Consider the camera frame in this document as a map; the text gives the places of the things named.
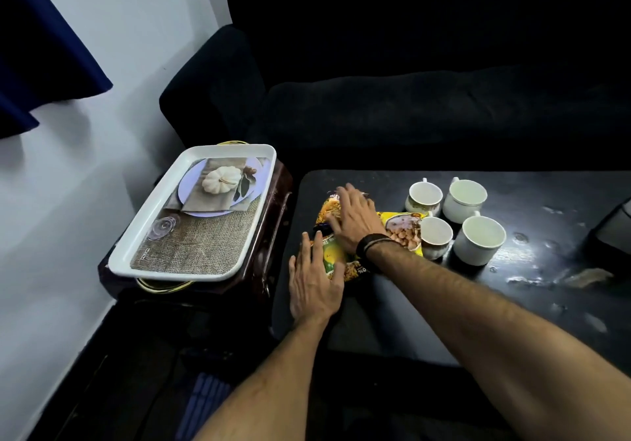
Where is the person's left hand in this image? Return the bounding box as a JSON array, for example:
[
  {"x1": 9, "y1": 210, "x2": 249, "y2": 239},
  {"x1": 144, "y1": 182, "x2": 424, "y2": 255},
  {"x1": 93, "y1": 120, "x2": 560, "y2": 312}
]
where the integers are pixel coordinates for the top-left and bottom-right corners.
[{"x1": 288, "y1": 231, "x2": 346, "y2": 328}]

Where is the person's right hand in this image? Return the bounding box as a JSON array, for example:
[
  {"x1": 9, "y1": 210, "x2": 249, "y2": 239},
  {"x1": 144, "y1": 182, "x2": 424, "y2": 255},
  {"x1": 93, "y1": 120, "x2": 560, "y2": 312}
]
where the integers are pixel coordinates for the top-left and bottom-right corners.
[{"x1": 325, "y1": 183, "x2": 390, "y2": 256}]

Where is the yellow green snack packet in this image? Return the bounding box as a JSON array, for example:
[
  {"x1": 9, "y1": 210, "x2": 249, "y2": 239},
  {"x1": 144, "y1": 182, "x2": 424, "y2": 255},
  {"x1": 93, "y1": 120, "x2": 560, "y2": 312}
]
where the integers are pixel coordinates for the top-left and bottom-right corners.
[{"x1": 310, "y1": 231, "x2": 369, "y2": 284}]

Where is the yellow snack packet chickpea print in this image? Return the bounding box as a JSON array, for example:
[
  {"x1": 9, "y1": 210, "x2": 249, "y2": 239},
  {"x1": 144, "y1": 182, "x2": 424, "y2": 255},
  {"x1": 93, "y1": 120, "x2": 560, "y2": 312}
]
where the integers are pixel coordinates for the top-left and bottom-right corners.
[{"x1": 315, "y1": 191, "x2": 426, "y2": 259}]

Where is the person's left forearm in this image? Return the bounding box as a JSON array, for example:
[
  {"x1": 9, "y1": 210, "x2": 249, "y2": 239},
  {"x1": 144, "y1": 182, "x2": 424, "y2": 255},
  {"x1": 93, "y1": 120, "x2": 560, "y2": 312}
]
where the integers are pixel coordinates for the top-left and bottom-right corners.
[{"x1": 194, "y1": 315, "x2": 332, "y2": 441}]

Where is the person's right forearm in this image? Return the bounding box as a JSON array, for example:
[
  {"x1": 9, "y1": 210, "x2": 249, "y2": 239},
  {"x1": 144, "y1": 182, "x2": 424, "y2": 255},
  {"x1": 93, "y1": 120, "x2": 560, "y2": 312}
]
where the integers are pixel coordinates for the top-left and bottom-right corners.
[{"x1": 367, "y1": 241, "x2": 631, "y2": 441}]

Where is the dark brown side table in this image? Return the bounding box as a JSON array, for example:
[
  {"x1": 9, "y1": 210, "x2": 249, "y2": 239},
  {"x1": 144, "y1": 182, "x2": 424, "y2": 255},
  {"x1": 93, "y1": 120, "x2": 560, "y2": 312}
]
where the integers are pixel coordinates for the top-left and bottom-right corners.
[{"x1": 97, "y1": 140, "x2": 297, "y2": 309}]

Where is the black wristband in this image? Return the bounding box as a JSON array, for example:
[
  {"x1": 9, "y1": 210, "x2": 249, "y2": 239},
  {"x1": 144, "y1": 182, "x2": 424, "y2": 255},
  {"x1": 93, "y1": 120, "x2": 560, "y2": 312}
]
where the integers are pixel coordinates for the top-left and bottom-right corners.
[{"x1": 355, "y1": 233, "x2": 396, "y2": 260}]

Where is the small white cup patterned rim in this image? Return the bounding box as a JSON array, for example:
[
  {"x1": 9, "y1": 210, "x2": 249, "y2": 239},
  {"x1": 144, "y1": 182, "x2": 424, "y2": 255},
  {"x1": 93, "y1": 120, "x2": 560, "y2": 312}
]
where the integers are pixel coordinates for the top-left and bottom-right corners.
[
  {"x1": 419, "y1": 216, "x2": 454, "y2": 261},
  {"x1": 405, "y1": 178, "x2": 444, "y2": 218}
]

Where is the white tray pumpkin print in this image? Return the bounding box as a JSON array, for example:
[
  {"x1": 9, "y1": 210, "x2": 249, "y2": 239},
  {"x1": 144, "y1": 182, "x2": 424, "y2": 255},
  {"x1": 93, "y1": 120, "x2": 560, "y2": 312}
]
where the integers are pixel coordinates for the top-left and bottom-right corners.
[{"x1": 107, "y1": 144, "x2": 278, "y2": 283}]

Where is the large white cup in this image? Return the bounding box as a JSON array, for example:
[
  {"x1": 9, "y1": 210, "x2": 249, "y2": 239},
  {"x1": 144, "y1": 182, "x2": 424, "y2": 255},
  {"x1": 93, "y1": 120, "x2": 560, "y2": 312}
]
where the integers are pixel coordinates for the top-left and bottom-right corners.
[
  {"x1": 442, "y1": 176, "x2": 489, "y2": 225},
  {"x1": 452, "y1": 211, "x2": 507, "y2": 267}
]

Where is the blue striped mat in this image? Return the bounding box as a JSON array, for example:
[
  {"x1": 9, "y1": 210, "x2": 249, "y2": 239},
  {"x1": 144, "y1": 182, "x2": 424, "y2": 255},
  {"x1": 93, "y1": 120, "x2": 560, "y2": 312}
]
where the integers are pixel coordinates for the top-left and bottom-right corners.
[{"x1": 174, "y1": 371, "x2": 233, "y2": 441}]

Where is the black sofa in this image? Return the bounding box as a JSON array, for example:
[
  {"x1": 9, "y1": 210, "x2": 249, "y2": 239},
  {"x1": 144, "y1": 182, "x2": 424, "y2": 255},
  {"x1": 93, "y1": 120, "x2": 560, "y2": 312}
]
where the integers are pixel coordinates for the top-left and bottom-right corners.
[{"x1": 158, "y1": 0, "x2": 631, "y2": 174}]

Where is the black box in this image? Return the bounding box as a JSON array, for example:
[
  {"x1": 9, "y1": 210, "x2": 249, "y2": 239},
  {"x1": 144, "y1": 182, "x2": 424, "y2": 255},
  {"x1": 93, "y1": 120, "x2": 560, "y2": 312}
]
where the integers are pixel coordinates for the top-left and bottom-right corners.
[{"x1": 585, "y1": 196, "x2": 631, "y2": 272}]

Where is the blue curtain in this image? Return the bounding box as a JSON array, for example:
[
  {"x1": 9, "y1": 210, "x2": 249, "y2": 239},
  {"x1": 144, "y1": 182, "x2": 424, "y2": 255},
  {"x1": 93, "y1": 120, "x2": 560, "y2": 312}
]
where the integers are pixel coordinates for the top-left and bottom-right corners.
[{"x1": 0, "y1": 0, "x2": 114, "y2": 140}]

